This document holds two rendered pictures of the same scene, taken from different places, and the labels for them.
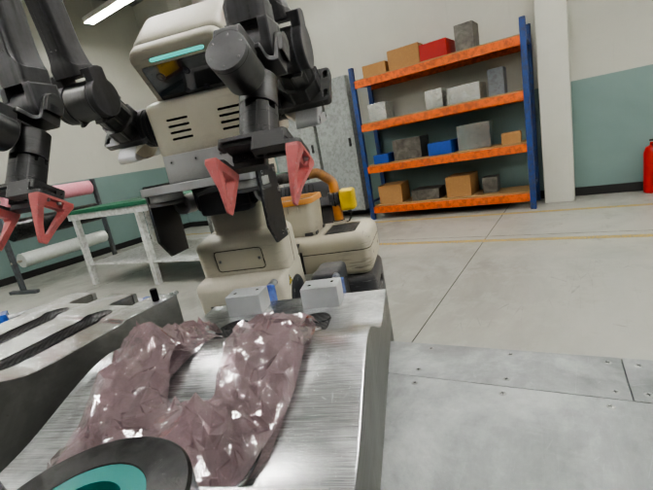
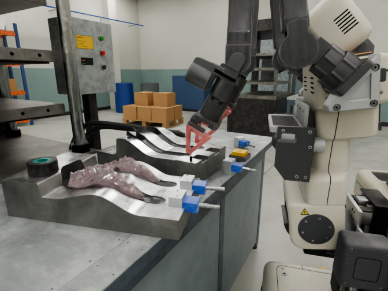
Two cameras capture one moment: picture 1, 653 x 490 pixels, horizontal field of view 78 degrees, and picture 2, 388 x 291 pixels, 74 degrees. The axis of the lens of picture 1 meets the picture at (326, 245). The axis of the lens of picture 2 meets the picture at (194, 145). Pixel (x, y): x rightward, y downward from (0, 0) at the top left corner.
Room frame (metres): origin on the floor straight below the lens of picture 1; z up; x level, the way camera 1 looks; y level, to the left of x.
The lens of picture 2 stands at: (0.56, -0.60, 1.19)
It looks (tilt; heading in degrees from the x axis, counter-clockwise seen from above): 16 degrees down; 90
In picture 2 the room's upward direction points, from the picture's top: straight up
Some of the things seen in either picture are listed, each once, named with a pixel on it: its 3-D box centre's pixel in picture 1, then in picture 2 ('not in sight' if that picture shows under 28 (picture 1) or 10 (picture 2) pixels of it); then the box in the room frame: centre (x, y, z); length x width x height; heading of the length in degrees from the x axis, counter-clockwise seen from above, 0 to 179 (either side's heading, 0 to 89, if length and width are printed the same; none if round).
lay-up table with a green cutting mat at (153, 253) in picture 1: (180, 227); not in sight; (4.60, 1.60, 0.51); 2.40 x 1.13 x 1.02; 60
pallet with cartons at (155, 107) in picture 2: not in sight; (153, 108); (-0.39, 5.54, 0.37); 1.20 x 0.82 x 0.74; 154
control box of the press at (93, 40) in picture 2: not in sight; (94, 145); (-0.08, 1.00, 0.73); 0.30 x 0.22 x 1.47; 60
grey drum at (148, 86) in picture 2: not in sight; (149, 97); (-0.77, 7.48, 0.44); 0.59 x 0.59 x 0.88
